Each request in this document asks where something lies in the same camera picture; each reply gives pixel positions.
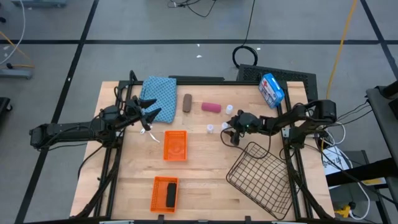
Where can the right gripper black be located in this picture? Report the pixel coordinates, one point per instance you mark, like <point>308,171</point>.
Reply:
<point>247,123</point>

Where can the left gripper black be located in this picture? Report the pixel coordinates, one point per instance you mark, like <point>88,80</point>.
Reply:
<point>134,110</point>

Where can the clear plastic pill bottle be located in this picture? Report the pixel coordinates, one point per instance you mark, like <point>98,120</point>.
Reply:
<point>229,109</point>
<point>210,128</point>
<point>224,126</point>

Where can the blue dotted cloth bag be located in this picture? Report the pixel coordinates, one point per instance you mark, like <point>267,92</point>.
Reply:
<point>161,93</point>

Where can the pink bandage roll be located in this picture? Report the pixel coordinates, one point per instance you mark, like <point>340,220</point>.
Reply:
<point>211,107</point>

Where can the brown bandage roll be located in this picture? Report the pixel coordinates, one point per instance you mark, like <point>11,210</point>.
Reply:
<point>187,102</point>

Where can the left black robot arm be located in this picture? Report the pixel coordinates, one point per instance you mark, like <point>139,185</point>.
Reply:
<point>68,132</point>

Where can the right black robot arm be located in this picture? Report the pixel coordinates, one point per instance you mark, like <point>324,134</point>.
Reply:
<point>311,113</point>

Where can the orange plastic slotted basket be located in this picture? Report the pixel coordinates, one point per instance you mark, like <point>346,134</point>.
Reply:
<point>169,155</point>
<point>158,193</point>

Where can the blue first aid kit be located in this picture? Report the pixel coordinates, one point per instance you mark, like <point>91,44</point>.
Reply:
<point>271,90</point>

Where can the black perforated computer tower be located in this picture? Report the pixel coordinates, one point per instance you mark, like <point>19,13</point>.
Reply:
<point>298,77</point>

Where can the white paper sheets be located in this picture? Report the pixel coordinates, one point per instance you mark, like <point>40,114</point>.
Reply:
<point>332,161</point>

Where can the black metal beam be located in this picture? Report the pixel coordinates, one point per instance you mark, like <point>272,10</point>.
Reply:
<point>357,172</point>

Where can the yellow power plug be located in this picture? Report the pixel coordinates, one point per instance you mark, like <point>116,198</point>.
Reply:
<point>343,212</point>

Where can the grey desk foot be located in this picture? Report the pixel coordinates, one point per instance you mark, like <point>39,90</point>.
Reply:
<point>15,74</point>
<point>40,3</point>

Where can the black caster base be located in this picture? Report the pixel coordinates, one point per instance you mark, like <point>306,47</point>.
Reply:
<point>3,105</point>

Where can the black side desk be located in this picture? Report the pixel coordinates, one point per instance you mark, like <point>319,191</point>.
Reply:
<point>382,118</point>

